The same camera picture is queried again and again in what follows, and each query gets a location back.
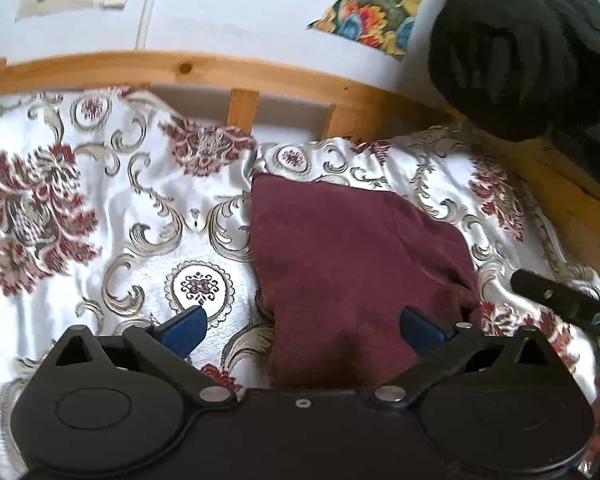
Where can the landscape cartoon wall poster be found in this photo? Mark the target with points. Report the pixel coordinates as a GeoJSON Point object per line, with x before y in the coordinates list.
{"type": "Point", "coordinates": [375, 15]}

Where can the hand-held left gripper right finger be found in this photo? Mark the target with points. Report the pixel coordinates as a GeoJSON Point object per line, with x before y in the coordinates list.
{"type": "Point", "coordinates": [421, 332]}

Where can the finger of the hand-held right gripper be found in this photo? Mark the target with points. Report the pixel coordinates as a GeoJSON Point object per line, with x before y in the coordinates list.
{"type": "Point", "coordinates": [545, 292]}

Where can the maroon long-sleeved sweater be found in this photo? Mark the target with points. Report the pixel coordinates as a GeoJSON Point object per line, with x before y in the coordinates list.
{"type": "Point", "coordinates": [355, 260]}

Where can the black quilted jacket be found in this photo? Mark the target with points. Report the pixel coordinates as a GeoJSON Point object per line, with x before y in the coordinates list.
{"type": "Point", "coordinates": [505, 60]}

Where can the white wall pipe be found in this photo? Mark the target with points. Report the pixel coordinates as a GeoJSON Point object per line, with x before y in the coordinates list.
{"type": "Point", "coordinates": [147, 10]}

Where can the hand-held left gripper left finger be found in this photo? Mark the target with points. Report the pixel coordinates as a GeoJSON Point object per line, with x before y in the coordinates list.
{"type": "Point", "coordinates": [185, 332]}

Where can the wooden bed frame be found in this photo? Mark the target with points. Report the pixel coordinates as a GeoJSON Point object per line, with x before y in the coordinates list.
{"type": "Point", "coordinates": [205, 67]}

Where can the white floral bedspread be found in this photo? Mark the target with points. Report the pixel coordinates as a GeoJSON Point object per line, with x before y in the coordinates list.
{"type": "Point", "coordinates": [105, 210]}

